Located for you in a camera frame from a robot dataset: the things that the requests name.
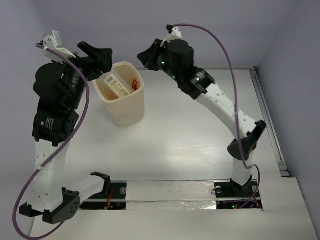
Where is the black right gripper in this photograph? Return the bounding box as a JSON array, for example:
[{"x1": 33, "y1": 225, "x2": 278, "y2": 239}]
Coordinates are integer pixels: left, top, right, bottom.
[{"x1": 138, "y1": 37, "x2": 182, "y2": 83}]

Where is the crushed clear blue-cap bottle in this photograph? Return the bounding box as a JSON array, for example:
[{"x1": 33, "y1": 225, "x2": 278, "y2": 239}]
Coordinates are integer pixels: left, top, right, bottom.
[{"x1": 131, "y1": 78, "x2": 139, "y2": 91}]

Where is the orange juice bottle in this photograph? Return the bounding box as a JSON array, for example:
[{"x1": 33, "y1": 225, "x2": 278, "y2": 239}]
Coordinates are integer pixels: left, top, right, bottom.
[{"x1": 107, "y1": 93, "x2": 119, "y2": 101}]

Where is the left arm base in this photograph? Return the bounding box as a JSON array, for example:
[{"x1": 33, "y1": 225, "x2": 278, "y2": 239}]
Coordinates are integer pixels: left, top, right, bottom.
[{"x1": 80, "y1": 171, "x2": 127, "y2": 210}]

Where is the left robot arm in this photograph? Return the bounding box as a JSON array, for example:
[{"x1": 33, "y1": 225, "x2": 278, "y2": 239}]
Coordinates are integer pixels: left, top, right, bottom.
[{"x1": 19, "y1": 41, "x2": 113, "y2": 225}]

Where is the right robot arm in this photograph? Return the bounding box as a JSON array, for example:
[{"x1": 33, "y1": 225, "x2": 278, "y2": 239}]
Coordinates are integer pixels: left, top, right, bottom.
[{"x1": 137, "y1": 39, "x2": 266, "y2": 196}]

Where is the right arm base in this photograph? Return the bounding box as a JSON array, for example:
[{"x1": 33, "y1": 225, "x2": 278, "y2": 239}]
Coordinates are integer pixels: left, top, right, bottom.
[{"x1": 211, "y1": 178, "x2": 263, "y2": 210}]

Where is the cream plastic bin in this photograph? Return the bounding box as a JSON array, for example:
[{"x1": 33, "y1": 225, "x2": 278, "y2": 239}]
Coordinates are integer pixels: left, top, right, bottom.
[{"x1": 93, "y1": 61, "x2": 145, "y2": 127}]

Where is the silver tape strip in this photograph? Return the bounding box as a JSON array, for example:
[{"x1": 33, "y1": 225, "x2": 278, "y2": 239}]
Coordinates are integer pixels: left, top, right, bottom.
[{"x1": 125, "y1": 180, "x2": 217, "y2": 211}]

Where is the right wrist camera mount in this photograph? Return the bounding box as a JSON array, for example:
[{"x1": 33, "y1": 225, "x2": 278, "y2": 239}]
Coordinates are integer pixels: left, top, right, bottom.
[{"x1": 160, "y1": 24, "x2": 182, "y2": 47}]

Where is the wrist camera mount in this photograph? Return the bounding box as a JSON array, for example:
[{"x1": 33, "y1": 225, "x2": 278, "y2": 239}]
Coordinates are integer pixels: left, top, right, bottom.
[
  {"x1": 160, "y1": 24, "x2": 182, "y2": 47},
  {"x1": 39, "y1": 30, "x2": 76, "y2": 64}
]

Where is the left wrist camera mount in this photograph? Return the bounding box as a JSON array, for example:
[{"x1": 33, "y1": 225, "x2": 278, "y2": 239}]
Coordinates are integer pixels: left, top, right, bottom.
[{"x1": 39, "y1": 30, "x2": 76, "y2": 64}]

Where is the aluminium table edge rail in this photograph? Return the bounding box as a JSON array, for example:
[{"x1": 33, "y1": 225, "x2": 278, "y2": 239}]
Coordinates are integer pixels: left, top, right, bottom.
[{"x1": 249, "y1": 67, "x2": 291, "y2": 178}]

